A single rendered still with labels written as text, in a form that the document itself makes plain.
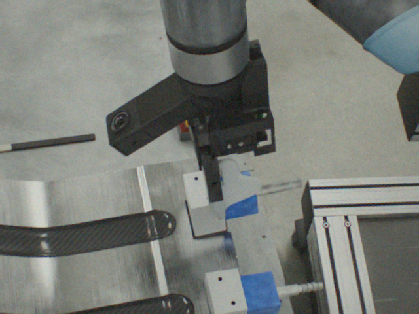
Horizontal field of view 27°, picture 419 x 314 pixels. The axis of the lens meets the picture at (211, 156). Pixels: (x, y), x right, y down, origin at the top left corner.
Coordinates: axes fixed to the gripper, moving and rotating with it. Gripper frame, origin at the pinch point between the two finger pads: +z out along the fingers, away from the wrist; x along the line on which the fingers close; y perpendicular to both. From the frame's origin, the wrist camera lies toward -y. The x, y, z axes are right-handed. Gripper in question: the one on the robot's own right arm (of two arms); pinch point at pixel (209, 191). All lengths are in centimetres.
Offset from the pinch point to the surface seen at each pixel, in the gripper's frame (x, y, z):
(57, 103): 26.8, -16.5, 8.1
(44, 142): 20.2, -19.0, 8.3
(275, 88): 94, 28, 87
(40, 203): 5.2, -19.3, 2.0
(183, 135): 17.9, -0.8, 10.2
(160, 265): -5.0, -7.1, 4.9
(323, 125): 81, 37, 90
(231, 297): -11.6, -0.3, 3.9
